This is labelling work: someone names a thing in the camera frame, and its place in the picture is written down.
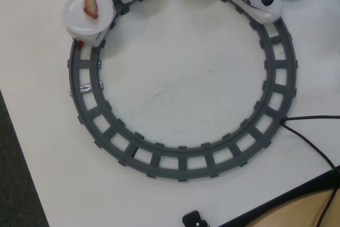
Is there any red and white striped sushi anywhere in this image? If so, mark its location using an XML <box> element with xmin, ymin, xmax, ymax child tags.
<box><xmin>81</xmin><ymin>0</ymin><xmax>99</xmax><ymax>20</ymax></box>

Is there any grey circular toy train track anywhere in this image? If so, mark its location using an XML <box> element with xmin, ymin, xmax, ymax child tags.
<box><xmin>66</xmin><ymin>0</ymin><xmax>300</xmax><ymax>182</ymax></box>

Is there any silver foil strip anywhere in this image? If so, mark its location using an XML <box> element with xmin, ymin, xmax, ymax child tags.
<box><xmin>79</xmin><ymin>83</ymin><xmax>94</xmax><ymax>95</ymax></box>

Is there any white plate on train car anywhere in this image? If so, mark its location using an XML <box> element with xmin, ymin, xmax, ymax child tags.
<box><xmin>69</xmin><ymin>0</ymin><xmax>118</xmax><ymax>48</ymax></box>

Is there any black plug adapter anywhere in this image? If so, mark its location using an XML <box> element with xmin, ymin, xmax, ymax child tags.
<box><xmin>182</xmin><ymin>210</ymin><xmax>209</xmax><ymax>227</ymax></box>

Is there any white round plate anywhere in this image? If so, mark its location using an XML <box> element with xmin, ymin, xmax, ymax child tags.
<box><xmin>63</xmin><ymin>0</ymin><xmax>115</xmax><ymax>37</ymax></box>

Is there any light wooden furniture top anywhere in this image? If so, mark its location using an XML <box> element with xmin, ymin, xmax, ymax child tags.
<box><xmin>245</xmin><ymin>186</ymin><xmax>340</xmax><ymax>227</ymax></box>

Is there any thin black cable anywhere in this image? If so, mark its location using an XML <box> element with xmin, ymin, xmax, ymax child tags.
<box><xmin>314</xmin><ymin>187</ymin><xmax>337</xmax><ymax>227</ymax></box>

